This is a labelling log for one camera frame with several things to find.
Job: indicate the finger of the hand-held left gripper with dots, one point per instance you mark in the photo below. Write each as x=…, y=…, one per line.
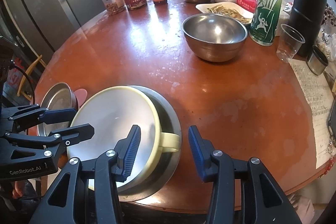
x=73, y=132
x=56, y=113

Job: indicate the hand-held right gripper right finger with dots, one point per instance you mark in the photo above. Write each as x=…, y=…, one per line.
x=197, y=153

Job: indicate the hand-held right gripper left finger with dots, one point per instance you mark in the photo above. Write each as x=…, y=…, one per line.
x=132, y=150

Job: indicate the shallow stainless steel plate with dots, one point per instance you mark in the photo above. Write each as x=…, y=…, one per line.
x=59, y=98

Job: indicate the large stainless steel bowl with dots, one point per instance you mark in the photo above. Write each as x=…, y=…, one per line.
x=170, y=123

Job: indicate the small double-walled steel bowl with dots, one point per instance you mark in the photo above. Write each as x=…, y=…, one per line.
x=214, y=29

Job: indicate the pink plastic plate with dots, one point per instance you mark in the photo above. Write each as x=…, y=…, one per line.
x=80, y=95

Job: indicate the handwritten paper sheet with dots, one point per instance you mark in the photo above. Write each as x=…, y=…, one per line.
x=312, y=108

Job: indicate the black lid clear jar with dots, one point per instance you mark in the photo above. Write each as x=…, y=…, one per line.
x=113, y=3

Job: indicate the clear plastic cup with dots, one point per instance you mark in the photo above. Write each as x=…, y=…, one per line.
x=288, y=45

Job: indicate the white plate with food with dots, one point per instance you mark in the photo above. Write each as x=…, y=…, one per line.
x=205, y=7

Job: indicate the small steel cup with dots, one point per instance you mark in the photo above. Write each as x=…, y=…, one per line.
x=316, y=61

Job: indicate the red paper packet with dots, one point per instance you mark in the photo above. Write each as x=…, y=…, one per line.
x=245, y=2

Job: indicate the black thermos flask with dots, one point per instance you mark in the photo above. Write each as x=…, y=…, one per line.
x=307, y=3

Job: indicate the yellow frame chair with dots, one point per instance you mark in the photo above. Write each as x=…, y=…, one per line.
x=29, y=74

